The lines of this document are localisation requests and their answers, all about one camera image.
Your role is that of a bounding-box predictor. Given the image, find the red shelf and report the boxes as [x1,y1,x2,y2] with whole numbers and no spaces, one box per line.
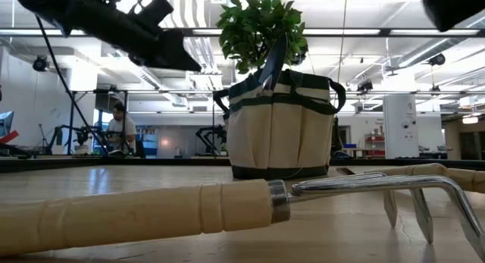
[364,133,386,158]

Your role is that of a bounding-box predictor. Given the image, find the wide wooden handled garden trowel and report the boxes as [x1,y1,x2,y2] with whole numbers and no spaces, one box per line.
[336,163,485,194]

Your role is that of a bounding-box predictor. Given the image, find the blue storage bins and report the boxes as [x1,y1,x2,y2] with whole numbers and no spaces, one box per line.
[135,127,158,157]

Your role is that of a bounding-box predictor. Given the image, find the beige green gardening bag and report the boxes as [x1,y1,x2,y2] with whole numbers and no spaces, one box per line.
[212,68,347,180]

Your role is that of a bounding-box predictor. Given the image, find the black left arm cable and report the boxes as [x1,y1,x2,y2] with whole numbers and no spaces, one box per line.
[35,15,114,156]

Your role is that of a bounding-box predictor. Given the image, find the person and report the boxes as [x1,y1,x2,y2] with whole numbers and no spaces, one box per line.
[105,102,138,155]

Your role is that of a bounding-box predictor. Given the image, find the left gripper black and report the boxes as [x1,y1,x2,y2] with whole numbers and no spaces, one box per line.
[71,1,202,71]

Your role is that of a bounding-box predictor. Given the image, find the white pillar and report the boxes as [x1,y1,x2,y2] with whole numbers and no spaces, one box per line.
[382,94,420,160]

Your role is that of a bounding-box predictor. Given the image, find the computer monitor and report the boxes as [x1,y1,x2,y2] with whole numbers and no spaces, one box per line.
[0,111,15,138]

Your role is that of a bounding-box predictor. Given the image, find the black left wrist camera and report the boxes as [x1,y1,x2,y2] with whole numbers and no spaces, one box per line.
[128,0,175,29]

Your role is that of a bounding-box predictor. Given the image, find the narrow metal garden trowel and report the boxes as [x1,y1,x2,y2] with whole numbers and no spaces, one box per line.
[257,32,289,98]

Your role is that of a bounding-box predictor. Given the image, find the red and black bar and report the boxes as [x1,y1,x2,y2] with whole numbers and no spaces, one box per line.
[0,129,34,161]

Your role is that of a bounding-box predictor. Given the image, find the black table frame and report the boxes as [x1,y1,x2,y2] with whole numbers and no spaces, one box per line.
[0,156,485,172]

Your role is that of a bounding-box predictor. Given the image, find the wooden handled metal hand rake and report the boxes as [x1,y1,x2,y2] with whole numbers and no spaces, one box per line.
[0,171,485,262]

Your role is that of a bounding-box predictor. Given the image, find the black metal frame stand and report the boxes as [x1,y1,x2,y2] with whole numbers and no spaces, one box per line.
[66,89,130,155]

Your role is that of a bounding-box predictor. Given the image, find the potted green artificial plant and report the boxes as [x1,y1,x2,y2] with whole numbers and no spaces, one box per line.
[217,0,309,77]

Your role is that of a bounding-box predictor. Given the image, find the black overhead light beam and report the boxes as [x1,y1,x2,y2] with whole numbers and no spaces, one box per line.
[0,27,485,39]

